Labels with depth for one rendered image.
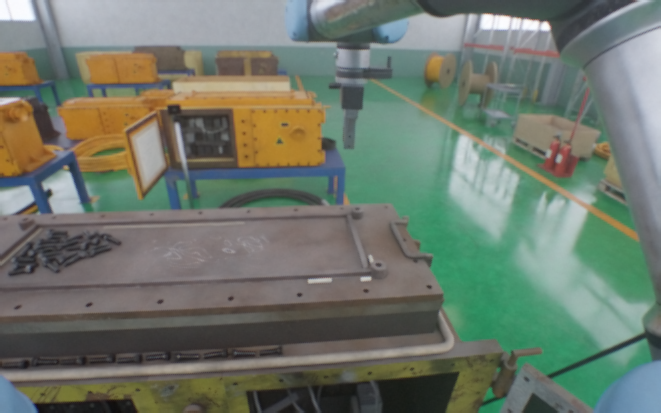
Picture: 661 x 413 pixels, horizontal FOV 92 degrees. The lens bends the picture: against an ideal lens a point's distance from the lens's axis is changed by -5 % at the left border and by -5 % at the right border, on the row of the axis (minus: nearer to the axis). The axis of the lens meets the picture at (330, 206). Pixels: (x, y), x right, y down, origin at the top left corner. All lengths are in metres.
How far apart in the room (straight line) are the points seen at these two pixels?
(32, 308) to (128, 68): 9.04
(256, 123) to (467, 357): 2.79
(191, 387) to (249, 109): 2.73
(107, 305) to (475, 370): 0.87
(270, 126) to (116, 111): 4.27
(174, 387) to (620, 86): 0.89
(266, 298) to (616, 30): 0.71
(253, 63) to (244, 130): 5.83
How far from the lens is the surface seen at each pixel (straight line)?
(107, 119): 7.24
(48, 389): 0.99
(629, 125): 0.39
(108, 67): 10.00
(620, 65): 0.40
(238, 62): 9.11
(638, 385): 0.33
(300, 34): 0.64
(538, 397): 0.98
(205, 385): 0.87
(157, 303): 0.85
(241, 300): 0.79
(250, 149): 3.39
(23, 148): 4.48
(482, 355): 0.93
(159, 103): 7.61
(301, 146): 3.35
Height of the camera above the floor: 1.90
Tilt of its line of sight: 28 degrees down
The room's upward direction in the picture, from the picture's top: 2 degrees clockwise
